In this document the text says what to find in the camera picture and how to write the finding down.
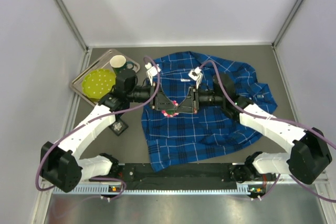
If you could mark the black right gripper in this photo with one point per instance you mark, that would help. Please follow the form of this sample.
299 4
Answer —
196 99

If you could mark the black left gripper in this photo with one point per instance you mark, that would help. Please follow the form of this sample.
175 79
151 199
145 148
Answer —
153 97

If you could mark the pink flower brooch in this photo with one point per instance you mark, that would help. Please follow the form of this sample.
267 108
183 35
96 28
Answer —
172 112

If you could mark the silver maple leaf brooch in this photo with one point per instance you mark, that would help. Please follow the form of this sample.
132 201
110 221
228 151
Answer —
117 127

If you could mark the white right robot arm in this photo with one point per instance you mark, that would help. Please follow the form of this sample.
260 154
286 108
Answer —
305 155

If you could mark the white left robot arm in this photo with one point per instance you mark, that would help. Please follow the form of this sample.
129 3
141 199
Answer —
61 163

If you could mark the blue plaid shirt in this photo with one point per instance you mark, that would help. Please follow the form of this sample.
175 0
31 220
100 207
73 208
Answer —
188 138

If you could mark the green mug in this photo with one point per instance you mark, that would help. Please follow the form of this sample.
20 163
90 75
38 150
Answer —
119 63

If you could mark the yellow-green dotted plate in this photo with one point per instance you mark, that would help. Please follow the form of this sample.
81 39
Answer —
98 83

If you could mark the silver metal tray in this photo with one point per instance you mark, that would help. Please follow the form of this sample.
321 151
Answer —
101 63

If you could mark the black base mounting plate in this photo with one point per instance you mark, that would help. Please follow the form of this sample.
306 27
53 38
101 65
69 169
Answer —
193 176

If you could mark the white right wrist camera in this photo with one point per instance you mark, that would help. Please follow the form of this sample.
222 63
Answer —
196 75

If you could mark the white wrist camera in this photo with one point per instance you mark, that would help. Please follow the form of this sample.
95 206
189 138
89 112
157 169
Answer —
151 71
196 75

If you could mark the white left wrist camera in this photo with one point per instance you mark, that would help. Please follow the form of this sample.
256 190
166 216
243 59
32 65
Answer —
151 71

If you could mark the small black frame box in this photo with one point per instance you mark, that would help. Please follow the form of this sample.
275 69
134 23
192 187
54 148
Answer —
125 127

